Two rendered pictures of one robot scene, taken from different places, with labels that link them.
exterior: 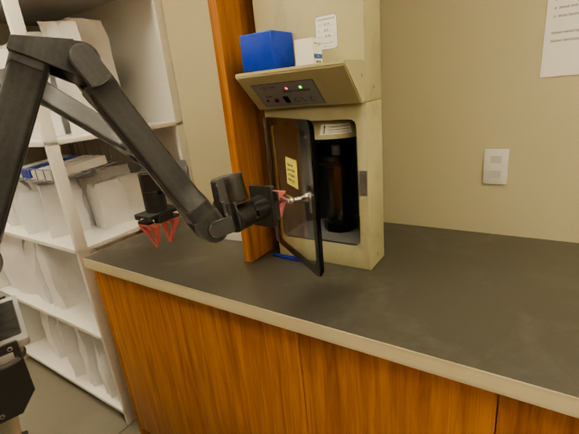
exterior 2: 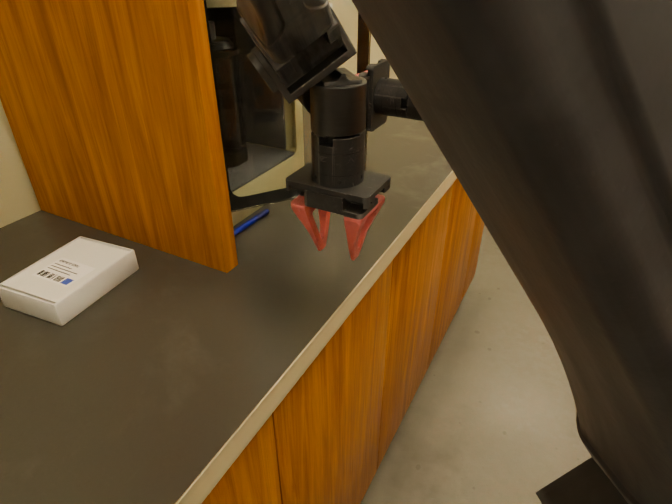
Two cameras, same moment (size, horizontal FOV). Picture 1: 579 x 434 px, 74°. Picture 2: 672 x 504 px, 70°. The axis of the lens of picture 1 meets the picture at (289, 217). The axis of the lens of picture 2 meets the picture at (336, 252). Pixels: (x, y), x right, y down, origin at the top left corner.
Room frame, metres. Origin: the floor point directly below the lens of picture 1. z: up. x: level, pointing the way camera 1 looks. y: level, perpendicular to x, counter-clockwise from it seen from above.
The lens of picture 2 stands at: (1.05, 0.84, 1.40)
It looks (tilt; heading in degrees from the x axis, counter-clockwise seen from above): 32 degrees down; 263
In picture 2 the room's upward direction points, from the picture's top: straight up
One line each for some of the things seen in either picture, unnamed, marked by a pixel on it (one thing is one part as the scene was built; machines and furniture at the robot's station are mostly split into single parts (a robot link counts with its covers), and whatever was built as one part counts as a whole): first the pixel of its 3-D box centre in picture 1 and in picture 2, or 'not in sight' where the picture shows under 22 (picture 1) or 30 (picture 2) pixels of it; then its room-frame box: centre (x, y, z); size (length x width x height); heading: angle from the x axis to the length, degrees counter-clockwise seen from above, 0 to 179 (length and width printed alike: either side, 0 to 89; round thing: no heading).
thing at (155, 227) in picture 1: (158, 229); (345, 221); (0.98, 0.35, 1.13); 0.07 x 0.07 x 0.09; 55
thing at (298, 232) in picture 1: (291, 192); (292, 92); (1.02, -0.01, 1.19); 0.30 x 0.01 x 0.40; 21
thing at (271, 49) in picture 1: (267, 52); not in sight; (1.09, 0.01, 1.56); 0.10 x 0.10 x 0.09; 55
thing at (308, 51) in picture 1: (308, 52); not in sight; (1.02, -0.09, 1.54); 0.05 x 0.05 x 0.06; 60
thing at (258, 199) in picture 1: (257, 208); (391, 97); (0.87, 0.07, 1.20); 0.07 x 0.07 x 0.10; 55
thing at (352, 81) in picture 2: (152, 181); (336, 103); (0.99, 0.34, 1.27); 0.07 x 0.06 x 0.07; 99
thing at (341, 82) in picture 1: (298, 88); not in sight; (1.04, -0.06, 1.46); 0.32 x 0.12 x 0.10; 55
